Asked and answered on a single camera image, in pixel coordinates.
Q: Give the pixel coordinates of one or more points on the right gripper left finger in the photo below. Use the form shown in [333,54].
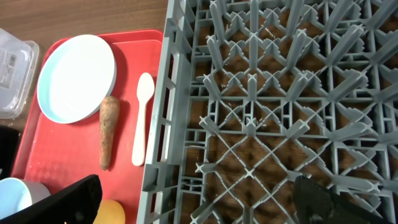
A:
[78,203]

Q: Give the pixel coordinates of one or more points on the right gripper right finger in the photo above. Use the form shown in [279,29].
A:
[317,204]

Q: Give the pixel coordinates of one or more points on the yellow plastic cup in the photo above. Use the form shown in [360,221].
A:
[110,212]

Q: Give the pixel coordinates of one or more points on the small light blue bowl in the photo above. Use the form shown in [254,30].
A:
[18,194]

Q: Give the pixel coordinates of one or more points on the brown carrot piece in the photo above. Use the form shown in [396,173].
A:
[108,119]

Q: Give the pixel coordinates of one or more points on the black waste tray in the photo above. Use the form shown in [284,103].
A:
[9,141]

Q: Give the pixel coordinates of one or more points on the grey dishwasher rack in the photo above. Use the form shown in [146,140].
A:
[252,94]

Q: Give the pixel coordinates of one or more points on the large light blue plate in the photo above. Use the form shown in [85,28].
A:
[75,78]

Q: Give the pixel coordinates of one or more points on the white plastic spoon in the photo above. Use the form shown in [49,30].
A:
[145,91]

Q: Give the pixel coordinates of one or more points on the clear plastic bin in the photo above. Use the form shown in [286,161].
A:
[18,63]

